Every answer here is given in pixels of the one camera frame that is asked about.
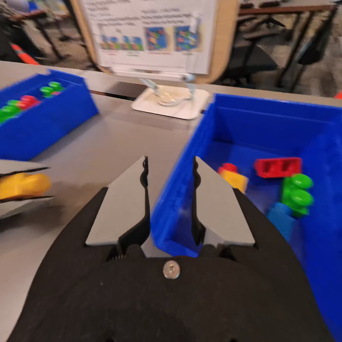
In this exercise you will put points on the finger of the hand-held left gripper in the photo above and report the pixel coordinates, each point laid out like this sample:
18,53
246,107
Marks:
16,207
16,167

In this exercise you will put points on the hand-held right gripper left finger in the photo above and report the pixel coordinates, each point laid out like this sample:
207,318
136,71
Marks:
120,213

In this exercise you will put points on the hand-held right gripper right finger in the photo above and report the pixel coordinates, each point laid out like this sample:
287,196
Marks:
221,213

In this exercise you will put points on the yellow single-stud block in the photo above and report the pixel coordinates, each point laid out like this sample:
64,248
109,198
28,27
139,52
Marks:
24,185
236,181

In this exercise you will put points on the blue plastic bin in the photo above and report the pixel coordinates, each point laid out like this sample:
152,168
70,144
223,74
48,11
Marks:
187,173
53,128

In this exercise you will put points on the green two-stud block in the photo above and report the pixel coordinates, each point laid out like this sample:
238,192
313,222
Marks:
52,89
296,195
9,112

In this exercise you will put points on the blue block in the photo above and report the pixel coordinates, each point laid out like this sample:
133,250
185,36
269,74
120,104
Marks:
280,219

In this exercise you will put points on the red two-stud block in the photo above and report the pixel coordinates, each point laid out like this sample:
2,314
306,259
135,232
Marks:
28,101
277,167

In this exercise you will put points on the orange traffic cone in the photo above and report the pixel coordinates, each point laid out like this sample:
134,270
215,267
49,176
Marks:
24,54

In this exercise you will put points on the white document stand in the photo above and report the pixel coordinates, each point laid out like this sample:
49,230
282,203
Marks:
171,106

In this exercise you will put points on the printed instruction sheet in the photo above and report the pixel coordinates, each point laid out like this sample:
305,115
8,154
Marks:
149,32

